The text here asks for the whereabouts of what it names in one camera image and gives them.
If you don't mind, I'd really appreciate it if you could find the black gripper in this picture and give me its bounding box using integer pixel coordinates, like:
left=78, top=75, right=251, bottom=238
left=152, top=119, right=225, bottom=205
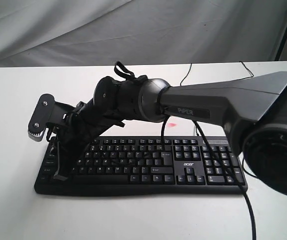
left=46, top=112, right=103, bottom=181

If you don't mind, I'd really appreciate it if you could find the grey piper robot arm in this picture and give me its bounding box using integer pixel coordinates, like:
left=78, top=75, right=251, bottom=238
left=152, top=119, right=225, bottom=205
left=54, top=62, right=287, bottom=196

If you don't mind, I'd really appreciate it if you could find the black acer keyboard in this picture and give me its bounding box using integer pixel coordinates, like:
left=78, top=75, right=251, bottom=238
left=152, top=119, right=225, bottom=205
left=34, top=136, right=248, bottom=197

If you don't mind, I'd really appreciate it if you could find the grey backdrop cloth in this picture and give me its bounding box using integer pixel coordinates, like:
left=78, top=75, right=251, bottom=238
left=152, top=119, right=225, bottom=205
left=0, top=0, right=287, bottom=67

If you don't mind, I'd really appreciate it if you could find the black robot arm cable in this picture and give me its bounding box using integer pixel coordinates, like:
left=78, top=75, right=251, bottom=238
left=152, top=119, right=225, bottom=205
left=159, top=117, right=257, bottom=240

